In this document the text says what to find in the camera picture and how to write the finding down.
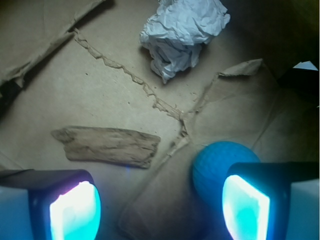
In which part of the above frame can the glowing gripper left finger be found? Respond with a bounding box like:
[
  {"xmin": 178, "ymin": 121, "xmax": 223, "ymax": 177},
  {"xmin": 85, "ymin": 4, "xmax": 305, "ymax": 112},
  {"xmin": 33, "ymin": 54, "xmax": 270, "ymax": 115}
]
[{"xmin": 0, "ymin": 169, "xmax": 102, "ymax": 240}]

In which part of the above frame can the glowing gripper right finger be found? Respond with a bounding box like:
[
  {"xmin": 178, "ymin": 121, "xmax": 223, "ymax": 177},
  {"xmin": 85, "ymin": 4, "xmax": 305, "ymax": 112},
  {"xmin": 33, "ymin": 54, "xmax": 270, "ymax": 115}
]
[{"xmin": 222, "ymin": 162, "xmax": 320, "ymax": 240}]

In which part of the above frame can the blue dimpled ball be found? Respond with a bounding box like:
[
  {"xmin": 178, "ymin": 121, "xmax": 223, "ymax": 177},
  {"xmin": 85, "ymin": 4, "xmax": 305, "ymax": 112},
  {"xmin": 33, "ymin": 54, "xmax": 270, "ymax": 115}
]
[{"xmin": 192, "ymin": 141, "xmax": 260, "ymax": 205}]

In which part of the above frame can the flat piece of wood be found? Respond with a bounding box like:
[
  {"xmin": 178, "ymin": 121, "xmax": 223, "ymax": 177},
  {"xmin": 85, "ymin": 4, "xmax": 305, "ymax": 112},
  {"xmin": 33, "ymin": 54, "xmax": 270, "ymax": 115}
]
[{"xmin": 50, "ymin": 126, "xmax": 161, "ymax": 169}]

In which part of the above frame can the brown paper bag tray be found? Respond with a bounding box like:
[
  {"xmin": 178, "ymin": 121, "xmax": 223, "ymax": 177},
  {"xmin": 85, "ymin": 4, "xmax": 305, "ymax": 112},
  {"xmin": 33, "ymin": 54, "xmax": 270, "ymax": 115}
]
[{"xmin": 0, "ymin": 0, "xmax": 320, "ymax": 240}]

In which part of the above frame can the crumpled white paper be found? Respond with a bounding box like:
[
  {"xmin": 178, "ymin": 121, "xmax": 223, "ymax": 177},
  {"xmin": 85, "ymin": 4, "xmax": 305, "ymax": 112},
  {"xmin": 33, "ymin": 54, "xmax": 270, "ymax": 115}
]
[{"xmin": 139, "ymin": 0, "xmax": 231, "ymax": 84}]

